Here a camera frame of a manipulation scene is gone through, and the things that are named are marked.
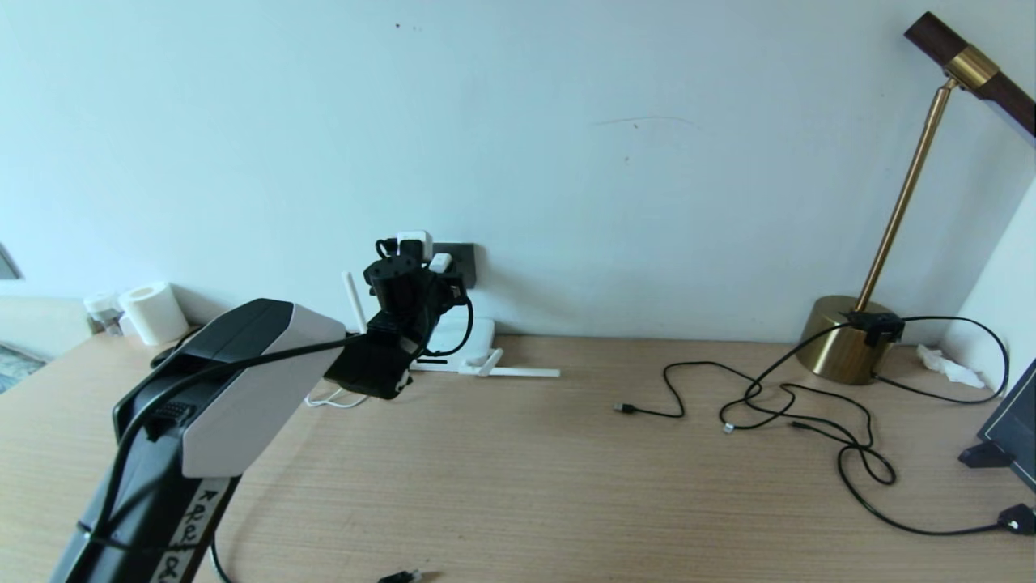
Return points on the white router with antennas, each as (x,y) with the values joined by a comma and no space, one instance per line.
(481,332)

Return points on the patterned grey fabric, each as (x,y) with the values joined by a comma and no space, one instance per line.
(16,368)

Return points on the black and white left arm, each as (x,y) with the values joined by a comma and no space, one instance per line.
(235,380)

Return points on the white toilet paper roll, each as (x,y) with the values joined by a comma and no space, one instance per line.
(155,312)

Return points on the beige upholstered furniture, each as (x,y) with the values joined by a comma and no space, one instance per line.
(40,324)

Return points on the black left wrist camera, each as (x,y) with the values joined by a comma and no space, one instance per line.
(405,245)

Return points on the black round desk grommet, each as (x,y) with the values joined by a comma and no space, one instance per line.
(168,356)

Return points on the white power adapter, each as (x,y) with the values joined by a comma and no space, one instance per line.
(441,262)

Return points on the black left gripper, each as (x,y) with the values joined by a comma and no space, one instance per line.
(409,304)

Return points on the brass desk lamp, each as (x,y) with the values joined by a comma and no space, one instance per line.
(842,350)

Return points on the grey wall power socket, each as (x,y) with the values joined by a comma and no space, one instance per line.
(465,263)

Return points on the crumpled white tissue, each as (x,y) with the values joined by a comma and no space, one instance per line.
(948,367)

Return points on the black adapter block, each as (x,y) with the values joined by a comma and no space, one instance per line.
(876,326)

